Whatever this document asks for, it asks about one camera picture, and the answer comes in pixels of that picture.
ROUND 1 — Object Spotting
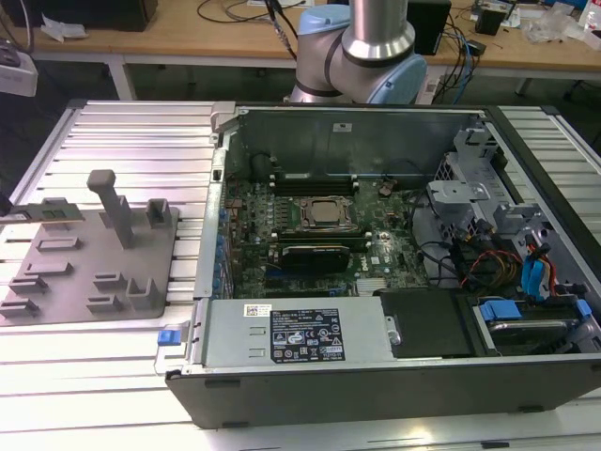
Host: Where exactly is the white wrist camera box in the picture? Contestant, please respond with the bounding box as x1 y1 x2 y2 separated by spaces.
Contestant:
0 39 39 98

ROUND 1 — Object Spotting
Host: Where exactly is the silver CPU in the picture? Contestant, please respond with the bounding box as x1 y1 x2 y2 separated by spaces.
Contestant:
312 201 347 225

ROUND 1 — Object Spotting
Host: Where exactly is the crumpled white paper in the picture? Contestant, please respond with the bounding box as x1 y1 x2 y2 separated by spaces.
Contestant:
39 12 89 44

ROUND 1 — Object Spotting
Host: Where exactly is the black open PC case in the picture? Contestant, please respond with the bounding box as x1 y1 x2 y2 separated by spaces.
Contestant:
154 101 601 431

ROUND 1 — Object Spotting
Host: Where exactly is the grey power supply unit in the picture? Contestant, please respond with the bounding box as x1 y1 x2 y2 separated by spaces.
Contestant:
201 298 393 370

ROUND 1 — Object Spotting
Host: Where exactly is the black graphics card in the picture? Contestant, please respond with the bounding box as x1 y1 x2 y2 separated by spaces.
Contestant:
279 243 351 274

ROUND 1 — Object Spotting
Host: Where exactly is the black wire loop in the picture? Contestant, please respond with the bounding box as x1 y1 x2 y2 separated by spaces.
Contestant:
411 240 455 284

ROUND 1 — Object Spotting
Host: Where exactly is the blue flat wire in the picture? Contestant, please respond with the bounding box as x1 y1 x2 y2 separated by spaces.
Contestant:
534 256 553 302
520 256 537 302

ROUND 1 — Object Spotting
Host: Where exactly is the silver chipset heat sink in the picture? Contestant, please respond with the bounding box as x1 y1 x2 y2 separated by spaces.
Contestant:
356 276 393 296

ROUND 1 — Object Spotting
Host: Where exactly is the wooden desk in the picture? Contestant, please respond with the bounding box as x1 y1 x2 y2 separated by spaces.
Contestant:
0 0 601 71

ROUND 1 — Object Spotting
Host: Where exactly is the small black box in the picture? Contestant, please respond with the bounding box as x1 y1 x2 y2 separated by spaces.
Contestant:
473 8 507 35

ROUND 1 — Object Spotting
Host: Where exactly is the black RAM slot bank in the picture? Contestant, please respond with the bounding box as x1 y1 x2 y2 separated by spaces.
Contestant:
271 171 361 197

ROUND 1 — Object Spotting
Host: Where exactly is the blue hanging cable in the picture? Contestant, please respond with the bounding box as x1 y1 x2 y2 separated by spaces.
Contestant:
460 27 476 102

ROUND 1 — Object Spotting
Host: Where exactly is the black camera cable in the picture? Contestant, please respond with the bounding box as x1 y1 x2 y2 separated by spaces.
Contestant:
264 0 302 63

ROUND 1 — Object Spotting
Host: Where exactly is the black plastic shroud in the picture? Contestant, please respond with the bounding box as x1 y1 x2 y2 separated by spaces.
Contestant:
378 289 476 361

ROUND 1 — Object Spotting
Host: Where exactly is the green RAM stick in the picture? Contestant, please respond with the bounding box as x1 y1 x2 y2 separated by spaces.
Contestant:
0 197 86 226

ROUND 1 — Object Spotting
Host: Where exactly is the hard disk in blue carrier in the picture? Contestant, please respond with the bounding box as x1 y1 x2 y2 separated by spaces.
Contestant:
473 296 592 358

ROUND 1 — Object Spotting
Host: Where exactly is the metal CPU socket cover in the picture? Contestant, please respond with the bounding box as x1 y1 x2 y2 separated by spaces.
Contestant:
300 195 361 231

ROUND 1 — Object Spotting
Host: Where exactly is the tall black box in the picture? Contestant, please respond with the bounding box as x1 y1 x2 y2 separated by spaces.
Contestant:
407 0 453 56

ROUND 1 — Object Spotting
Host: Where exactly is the red yellow wire bundle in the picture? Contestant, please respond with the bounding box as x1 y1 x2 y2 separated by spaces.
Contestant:
462 251 523 290

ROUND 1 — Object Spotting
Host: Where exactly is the metal drive cage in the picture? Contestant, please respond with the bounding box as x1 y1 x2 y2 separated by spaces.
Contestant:
426 126 555 245

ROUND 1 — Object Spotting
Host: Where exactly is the clear plastic bag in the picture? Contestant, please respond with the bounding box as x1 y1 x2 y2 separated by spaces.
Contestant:
523 8 584 44

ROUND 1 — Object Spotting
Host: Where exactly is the green motherboard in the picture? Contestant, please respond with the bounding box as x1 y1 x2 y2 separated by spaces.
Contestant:
223 180 431 300

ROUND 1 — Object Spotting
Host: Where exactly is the large black box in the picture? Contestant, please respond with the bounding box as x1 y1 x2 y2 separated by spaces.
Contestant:
0 0 159 33

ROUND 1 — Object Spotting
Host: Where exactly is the grey parts rack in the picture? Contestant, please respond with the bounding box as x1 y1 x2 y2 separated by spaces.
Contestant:
0 170 183 326

